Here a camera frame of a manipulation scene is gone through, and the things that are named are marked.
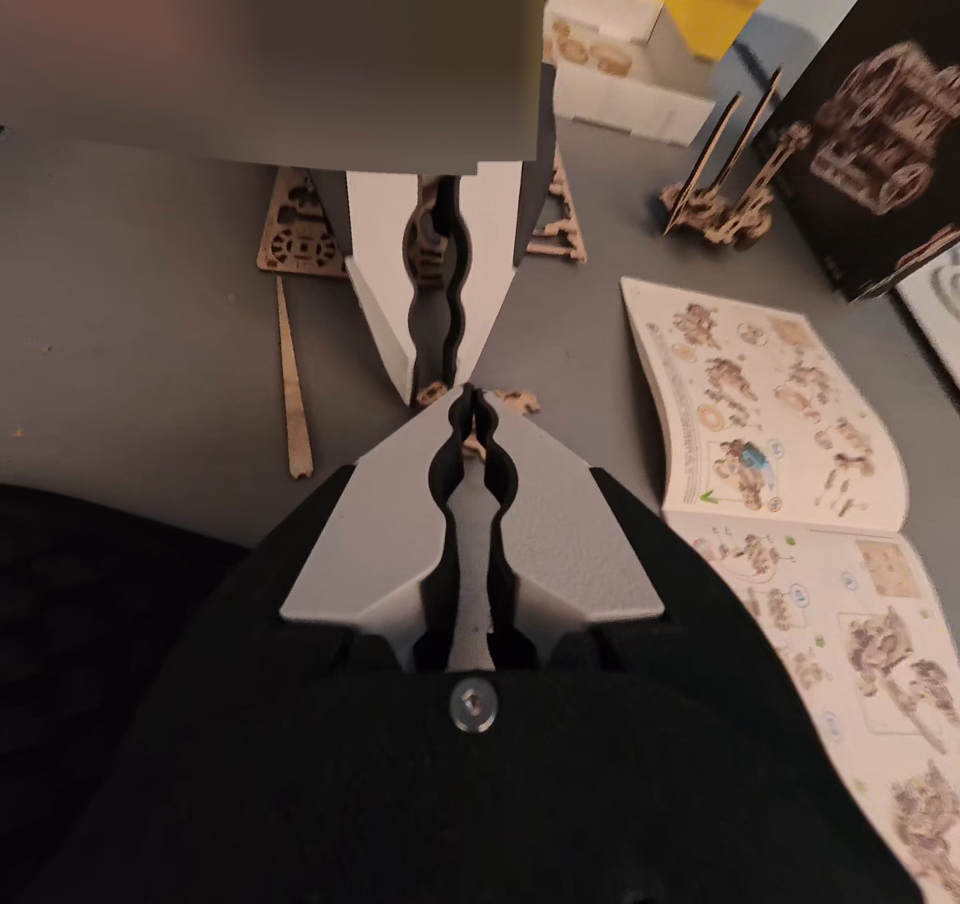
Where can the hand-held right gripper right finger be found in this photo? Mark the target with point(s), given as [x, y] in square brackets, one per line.
[592, 544]

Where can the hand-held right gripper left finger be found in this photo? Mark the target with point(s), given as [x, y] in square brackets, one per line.
[352, 544]

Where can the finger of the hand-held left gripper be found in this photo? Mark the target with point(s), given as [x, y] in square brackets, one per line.
[379, 243]
[495, 243]

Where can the small wooden gear assembly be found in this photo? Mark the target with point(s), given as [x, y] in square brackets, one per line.
[517, 399]

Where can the partly built wooden model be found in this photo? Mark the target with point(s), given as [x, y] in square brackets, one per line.
[720, 213]

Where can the black model kit box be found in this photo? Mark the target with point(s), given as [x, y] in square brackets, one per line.
[877, 131]

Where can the laser-cut wooden sheet with gear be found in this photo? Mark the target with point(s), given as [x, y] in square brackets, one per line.
[300, 247]

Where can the white cardboard tray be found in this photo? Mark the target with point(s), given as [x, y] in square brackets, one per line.
[622, 105]

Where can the pile of rubber bands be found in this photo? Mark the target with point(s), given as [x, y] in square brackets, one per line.
[600, 56]

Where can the thin wooden stick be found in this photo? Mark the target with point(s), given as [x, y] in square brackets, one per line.
[292, 394]

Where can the open instruction booklet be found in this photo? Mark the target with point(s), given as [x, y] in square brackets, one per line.
[750, 394]

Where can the black quilted pad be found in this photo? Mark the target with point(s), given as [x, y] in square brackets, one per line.
[90, 619]

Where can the white round device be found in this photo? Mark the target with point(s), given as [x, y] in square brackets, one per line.
[937, 304]

